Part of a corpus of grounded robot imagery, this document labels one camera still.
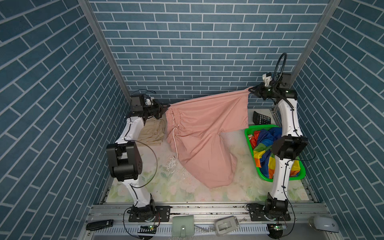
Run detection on black calculator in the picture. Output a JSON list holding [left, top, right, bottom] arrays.
[[253, 111, 271, 125]]

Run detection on pink shorts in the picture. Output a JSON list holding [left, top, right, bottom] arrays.
[[166, 89, 250, 189]]

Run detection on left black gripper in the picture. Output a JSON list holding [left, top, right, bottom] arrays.
[[140, 99, 168, 120]]

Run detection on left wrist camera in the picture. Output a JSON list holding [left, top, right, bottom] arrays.
[[131, 94, 154, 112]]

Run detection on colourful patterned shorts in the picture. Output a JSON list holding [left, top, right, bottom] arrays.
[[248, 126, 301, 180]]

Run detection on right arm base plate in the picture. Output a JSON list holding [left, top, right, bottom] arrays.
[[246, 203, 291, 222]]

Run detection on right circuit board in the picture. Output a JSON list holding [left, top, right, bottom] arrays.
[[267, 224, 284, 240]]

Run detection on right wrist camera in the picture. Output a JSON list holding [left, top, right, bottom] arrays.
[[262, 73, 291, 89]]

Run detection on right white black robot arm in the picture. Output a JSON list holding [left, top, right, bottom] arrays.
[[249, 84, 309, 221]]

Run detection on circuit board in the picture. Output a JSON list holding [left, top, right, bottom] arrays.
[[267, 224, 284, 240], [137, 226, 158, 240]]

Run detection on left circuit board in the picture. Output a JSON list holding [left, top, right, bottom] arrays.
[[137, 226, 158, 240]]

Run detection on grey stapler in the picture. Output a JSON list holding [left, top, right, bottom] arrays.
[[214, 216, 240, 236]]

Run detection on black remote control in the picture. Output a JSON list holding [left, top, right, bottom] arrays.
[[86, 220, 114, 231]]

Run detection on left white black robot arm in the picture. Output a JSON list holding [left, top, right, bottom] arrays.
[[106, 99, 171, 223]]

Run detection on beige drawstring shorts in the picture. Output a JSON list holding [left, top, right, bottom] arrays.
[[138, 116, 167, 146]]

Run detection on light green wallet pouch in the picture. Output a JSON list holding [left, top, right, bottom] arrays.
[[172, 215, 195, 238]]

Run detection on white computer mouse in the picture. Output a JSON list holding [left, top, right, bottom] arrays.
[[309, 216, 340, 233]]

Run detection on green plastic basket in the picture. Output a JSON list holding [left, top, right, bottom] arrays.
[[243, 124, 307, 183]]

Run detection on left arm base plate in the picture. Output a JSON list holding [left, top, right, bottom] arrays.
[[129, 206, 171, 223]]

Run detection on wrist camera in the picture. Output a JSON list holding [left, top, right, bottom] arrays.
[[262, 73, 291, 89], [131, 94, 154, 112]]

